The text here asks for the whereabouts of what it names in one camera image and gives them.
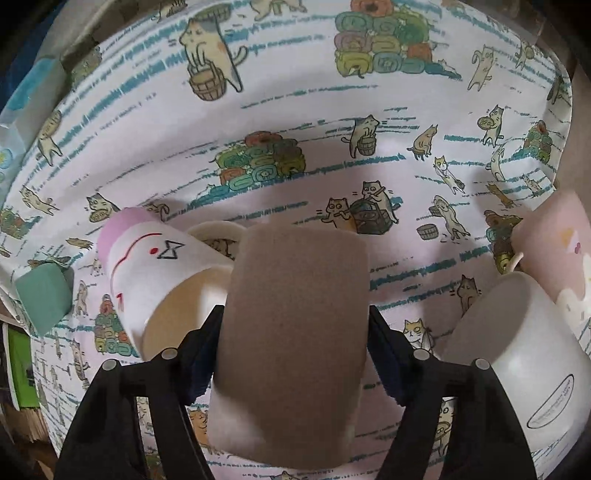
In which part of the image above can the baby wipes pack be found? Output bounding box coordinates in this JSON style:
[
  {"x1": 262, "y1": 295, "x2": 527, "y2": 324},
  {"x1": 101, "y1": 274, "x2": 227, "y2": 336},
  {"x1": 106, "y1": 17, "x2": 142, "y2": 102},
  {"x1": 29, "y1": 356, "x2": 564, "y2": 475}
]
[{"x1": 0, "y1": 57, "x2": 66, "y2": 195}]

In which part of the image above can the pink cream cat cup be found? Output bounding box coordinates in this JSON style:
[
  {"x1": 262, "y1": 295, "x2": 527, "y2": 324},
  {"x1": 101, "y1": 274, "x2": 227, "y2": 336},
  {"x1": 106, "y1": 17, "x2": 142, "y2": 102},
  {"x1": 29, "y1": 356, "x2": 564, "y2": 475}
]
[{"x1": 496, "y1": 188, "x2": 591, "y2": 356}]

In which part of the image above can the white mug with handle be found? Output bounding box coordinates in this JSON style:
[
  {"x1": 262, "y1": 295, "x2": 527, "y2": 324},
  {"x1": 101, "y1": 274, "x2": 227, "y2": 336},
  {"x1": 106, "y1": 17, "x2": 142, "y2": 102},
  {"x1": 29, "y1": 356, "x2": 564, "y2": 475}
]
[{"x1": 442, "y1": 272, "x2": 590, "y2": 451}]

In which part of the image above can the green plastic mug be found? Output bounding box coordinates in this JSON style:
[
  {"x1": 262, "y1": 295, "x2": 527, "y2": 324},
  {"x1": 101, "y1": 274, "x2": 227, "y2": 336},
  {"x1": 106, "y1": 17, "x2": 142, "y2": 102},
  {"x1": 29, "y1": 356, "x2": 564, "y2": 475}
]
[{"x1": 15, "y1": 263, "x2": 72, "y2": 336}]

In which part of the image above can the pink white cartoon cup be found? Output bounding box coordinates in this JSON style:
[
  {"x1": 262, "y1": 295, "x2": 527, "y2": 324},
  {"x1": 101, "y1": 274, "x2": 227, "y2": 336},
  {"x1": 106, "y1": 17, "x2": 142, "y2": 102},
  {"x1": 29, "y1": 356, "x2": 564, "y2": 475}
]
[{"x1": 97, "y1": 207, "x2": 233, "y2": 361}]

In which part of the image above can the cat print bedsheet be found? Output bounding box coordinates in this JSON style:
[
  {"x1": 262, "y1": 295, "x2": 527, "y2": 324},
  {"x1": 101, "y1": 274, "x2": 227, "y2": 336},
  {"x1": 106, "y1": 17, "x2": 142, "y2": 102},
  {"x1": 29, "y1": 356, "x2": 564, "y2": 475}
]
[{"x1": 1, "y1": 1, "x2": 572, "y2": 450}]

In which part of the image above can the beige square cup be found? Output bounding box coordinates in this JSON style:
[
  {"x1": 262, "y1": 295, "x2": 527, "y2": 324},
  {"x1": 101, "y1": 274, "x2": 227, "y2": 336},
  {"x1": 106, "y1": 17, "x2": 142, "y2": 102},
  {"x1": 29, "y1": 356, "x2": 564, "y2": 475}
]
[{"x1": 207, "y1": 224, "x2": 370, "y2": 470}]

